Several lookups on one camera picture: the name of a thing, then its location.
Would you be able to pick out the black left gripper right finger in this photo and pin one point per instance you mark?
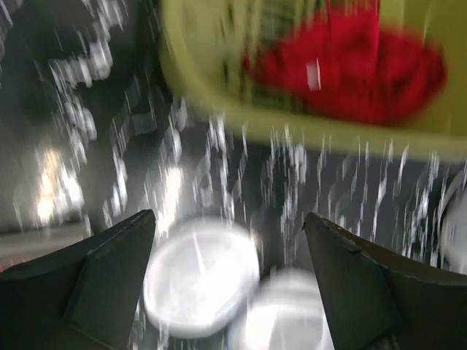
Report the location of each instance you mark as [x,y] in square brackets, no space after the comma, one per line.
[377,299]

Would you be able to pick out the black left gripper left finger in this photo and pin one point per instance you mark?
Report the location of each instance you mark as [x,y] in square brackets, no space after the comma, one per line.
[83,296]

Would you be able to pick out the red bra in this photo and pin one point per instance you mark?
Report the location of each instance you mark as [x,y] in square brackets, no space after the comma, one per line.
[344,64]

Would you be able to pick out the white mesh laundry bag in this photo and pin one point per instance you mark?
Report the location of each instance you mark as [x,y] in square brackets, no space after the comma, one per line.
[204,276]

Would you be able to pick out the olive green plastic basket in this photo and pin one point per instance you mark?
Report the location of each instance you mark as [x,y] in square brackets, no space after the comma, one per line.
[205,42]

